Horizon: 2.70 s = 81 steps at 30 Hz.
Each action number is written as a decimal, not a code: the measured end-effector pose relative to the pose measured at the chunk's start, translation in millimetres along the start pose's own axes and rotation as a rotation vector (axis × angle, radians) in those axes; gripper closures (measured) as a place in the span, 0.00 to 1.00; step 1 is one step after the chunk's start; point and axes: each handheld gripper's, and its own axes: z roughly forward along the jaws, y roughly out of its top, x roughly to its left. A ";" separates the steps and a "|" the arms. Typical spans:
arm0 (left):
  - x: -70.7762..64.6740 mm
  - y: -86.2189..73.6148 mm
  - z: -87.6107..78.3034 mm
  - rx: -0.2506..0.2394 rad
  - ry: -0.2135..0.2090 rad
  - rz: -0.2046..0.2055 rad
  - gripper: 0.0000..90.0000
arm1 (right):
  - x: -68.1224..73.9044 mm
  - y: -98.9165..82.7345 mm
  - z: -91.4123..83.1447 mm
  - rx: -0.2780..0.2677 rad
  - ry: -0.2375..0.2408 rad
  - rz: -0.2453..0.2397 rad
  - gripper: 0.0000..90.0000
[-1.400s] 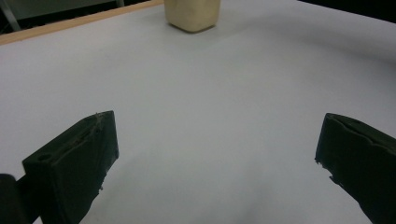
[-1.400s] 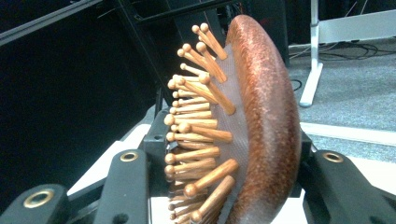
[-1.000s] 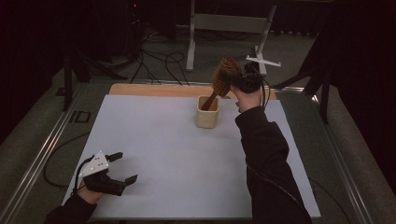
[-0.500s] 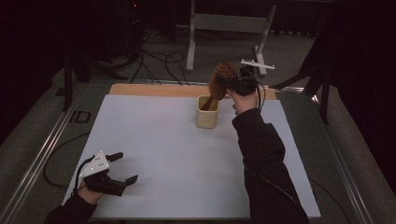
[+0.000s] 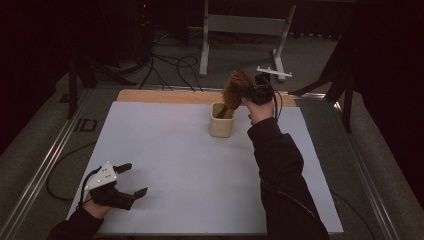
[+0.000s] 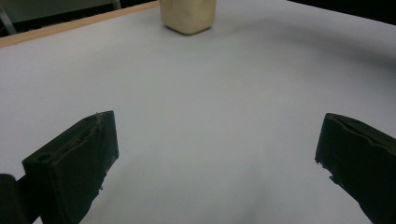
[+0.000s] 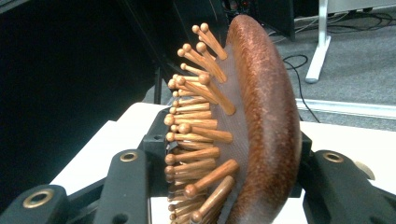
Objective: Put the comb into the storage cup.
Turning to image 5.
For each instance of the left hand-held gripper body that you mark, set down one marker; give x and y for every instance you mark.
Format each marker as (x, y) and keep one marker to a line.
(106, 188)

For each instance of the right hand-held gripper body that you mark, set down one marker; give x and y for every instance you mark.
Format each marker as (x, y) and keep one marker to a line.
(265, 90)

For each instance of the brown wooden hairbrush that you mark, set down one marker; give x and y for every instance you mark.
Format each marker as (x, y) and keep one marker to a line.
(235, 90)

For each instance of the beige square cup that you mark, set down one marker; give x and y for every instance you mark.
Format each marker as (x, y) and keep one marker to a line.
(220, 126)

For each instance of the person's right hand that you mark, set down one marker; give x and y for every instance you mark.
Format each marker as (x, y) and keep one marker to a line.
(260, 111)

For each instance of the person's left hand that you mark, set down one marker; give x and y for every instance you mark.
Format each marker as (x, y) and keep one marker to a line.
(96, 208)

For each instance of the white table mat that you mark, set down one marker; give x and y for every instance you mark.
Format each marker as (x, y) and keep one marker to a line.
(186, 173)

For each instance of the white metal stand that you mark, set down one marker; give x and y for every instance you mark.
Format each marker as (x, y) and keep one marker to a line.
(246, 25)

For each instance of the black tripod stand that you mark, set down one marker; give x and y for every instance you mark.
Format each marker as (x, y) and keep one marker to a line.
(346, 96)
(74, 86)

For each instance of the aluminium floor rail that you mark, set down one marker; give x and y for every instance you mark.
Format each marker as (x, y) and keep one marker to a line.
(40, 173)
(370, 180)

